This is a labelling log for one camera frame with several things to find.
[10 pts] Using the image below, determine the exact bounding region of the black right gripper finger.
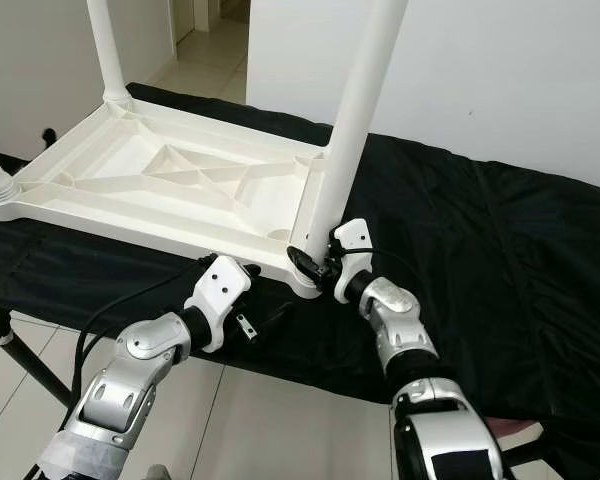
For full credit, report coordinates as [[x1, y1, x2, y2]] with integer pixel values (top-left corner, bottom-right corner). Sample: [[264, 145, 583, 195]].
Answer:
[[284, 244, 328, 287]]

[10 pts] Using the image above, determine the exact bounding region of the white plastic table top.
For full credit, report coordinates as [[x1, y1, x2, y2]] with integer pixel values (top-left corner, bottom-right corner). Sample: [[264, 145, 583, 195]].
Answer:
[[0, 97, 332, 300]]

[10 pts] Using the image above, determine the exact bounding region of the black cloth table cover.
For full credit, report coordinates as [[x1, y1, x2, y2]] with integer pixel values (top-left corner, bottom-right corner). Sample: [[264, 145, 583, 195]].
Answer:
[[0, 82, 600, 479]]

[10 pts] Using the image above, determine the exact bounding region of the black metal table leg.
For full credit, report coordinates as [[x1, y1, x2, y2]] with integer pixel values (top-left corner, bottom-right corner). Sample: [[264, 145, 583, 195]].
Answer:
[[0, 333, 78, 408]]

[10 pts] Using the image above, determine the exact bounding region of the pink cushion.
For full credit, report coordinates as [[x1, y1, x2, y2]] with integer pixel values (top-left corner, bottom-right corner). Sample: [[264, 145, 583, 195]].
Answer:
[[484, 417, 543, 442]]

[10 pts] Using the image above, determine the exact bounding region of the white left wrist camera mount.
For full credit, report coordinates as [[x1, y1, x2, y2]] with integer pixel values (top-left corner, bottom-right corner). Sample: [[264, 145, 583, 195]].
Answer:
[[187, 254, 254, 354]]

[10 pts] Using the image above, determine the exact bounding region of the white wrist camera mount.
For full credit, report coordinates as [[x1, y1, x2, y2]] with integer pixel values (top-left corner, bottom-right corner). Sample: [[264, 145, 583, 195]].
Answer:
[[187, 254, 254, 354], [331, 218, 375, 305]]

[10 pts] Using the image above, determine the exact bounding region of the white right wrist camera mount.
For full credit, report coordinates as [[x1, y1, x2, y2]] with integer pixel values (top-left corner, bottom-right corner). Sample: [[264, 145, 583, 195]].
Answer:
[[331, 218, 375, 305]]

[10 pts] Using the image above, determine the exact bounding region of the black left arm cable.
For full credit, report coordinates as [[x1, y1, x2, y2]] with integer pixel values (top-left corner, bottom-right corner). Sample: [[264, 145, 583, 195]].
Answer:
[[73, 254, 213, 393]]

